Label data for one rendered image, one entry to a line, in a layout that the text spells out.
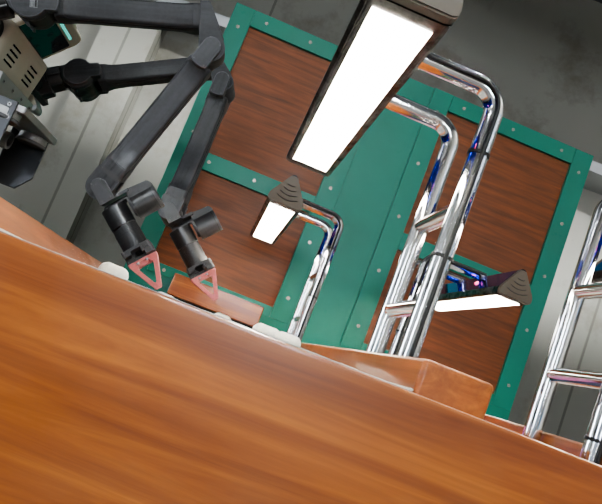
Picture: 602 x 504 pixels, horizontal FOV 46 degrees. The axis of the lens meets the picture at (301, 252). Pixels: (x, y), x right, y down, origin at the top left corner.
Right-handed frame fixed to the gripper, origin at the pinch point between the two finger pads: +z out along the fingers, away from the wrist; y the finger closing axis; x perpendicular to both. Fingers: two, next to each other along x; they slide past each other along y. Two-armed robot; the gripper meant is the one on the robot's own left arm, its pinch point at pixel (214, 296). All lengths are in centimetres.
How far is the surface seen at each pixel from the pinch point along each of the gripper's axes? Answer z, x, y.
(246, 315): 9.1, -7.5, 41.0
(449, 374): 15, -7, -134
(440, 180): 2, -31, -91
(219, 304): 2.1, -1.6, 41.0
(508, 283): 29, -58, -31
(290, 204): -9.6, -22.8, -30.8
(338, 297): 18, -38, 48
